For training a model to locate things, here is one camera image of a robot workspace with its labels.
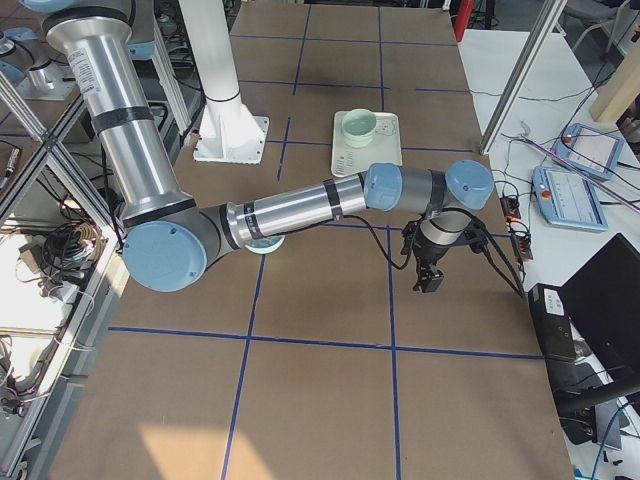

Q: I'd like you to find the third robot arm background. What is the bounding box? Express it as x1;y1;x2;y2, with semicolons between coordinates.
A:
1;27;76;101

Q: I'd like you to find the aluminium frame post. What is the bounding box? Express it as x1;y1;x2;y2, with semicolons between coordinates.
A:
479;0;567;155

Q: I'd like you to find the coiled cable bundle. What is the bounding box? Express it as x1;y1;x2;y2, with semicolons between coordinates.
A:
40;222;106;276

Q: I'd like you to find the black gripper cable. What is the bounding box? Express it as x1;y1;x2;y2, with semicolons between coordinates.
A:
344;214;526;299

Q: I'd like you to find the blue teach pendant far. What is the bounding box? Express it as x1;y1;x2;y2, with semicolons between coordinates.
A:
552;123;623;180

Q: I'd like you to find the black box on desk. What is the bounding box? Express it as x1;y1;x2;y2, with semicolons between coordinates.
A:
528;283;576;362

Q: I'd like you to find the green bowl with ice cubes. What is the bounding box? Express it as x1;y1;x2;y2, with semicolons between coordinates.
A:
245;235;285;255

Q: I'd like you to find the white bear print tray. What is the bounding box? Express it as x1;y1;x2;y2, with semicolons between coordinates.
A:
330;111;403;177

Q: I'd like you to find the black laptop computer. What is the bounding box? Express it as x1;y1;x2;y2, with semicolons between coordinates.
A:
556;233;639;416

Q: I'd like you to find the blue teach pendant near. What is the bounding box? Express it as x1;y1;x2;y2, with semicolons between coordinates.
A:
532;166;608;232

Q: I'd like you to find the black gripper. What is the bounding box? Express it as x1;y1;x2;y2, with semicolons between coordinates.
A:
401;220;488;293

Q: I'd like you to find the red cylinder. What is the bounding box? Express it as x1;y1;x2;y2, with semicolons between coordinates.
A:
454;0;475;42

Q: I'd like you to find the blue teach pendant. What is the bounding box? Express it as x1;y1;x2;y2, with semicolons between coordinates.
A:
552;123;623;180
532;166;608;232

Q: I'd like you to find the orange black connector strip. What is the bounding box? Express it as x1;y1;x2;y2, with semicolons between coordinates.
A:
500;195;533;263

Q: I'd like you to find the aluminium frame rack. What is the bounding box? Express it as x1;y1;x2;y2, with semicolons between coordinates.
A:
0;49;176;471

